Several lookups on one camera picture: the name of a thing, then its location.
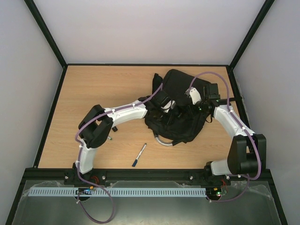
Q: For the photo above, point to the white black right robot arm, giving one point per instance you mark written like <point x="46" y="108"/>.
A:
<point x="247" y="153"/>

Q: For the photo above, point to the black student backpack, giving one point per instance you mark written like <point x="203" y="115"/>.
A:
<point x="184" y="122"/>

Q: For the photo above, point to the black aluminium frame rail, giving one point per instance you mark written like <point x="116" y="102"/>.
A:
<point x="103" y="177"/>

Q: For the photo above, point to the light blue slotted cable duct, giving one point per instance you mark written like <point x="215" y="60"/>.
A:
<point x="117" y="192"/>

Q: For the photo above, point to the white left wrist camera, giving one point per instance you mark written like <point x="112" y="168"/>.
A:
<point x="170" y="105"/>

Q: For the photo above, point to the blue capped white marker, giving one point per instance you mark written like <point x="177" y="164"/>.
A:
<point x="138" y="156"/>

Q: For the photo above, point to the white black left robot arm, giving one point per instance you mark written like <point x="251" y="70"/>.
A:
<point x="94" y="130"/>

